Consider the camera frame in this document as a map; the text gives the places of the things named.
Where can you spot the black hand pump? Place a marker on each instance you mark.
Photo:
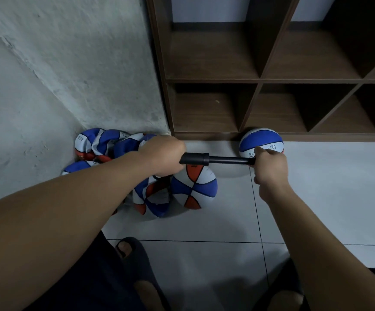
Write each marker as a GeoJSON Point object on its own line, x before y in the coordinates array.
{"type": "Point", "coordinates": [195, 158]}

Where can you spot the person's right forearm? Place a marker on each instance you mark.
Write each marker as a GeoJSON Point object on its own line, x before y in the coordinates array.
{"type": "Point", "coordinates": [333, 252]}

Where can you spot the person's left forearm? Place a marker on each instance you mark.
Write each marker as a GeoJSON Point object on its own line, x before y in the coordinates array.
{"type": "Point", "coordinates": [48, 230]}

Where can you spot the brown wooden cubby shelf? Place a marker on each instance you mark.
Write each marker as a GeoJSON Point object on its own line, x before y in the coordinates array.
{"type": "Point", "coordinates": [213, 58]}

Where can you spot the black sandal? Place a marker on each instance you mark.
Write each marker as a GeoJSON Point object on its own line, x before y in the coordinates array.
{"type": "Point", "coordinates": [284, 278]}
{"type": "Point", "coordinates": [143, 265]}

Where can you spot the person's left foot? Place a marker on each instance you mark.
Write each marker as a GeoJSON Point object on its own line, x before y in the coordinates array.
{"type": "Point", "coordinates": [125, 249]}

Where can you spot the person's right hand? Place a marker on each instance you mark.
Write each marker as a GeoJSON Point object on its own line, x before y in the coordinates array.
{"type": "Point", "coordinates": [273, 171]}

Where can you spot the person's left hand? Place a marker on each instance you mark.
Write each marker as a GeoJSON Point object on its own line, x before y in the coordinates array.
{"type": "Point", "coordinates": [161, 154]}

